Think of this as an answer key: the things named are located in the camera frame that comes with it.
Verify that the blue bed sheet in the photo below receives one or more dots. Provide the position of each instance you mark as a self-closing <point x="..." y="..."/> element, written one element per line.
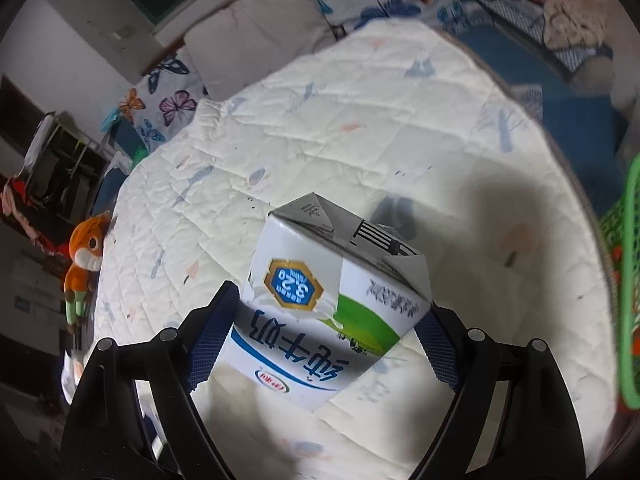
<point x="575" y="125"/>

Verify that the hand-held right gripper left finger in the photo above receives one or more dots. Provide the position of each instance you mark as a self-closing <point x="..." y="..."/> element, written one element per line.
<point x="210" y="340"/>

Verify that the beige spotted plush toy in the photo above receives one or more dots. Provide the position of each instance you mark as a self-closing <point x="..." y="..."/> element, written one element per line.
<point x="575" y="25"/>

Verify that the blue checkered cloth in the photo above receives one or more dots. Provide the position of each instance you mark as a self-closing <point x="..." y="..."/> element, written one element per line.
<point x="520" y="15"/>

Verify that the white blue milk carton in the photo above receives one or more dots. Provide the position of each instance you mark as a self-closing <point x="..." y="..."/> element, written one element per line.
<point x="300" y="320"/>

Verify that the beige pillow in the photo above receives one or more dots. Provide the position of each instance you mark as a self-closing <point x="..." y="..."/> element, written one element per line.
<point x="285" y="5"/>
<point x="235" y="60"/>

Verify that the orange tiger plush toy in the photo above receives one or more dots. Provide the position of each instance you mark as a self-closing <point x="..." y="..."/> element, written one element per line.
<point x="87" y="245"/>

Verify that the white printed quilt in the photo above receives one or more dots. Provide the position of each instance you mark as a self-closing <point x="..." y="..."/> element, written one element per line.
<point x="400" y="135"/>

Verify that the green plastic basket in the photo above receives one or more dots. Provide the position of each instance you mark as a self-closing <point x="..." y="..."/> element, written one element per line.
<point x="627" y="310"/>

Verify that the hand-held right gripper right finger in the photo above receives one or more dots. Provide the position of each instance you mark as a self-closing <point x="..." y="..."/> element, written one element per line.
<point x="440" y="350"/>

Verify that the dark open wardrobe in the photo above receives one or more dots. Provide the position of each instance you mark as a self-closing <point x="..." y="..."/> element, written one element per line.
<point x="55" y="175"/>

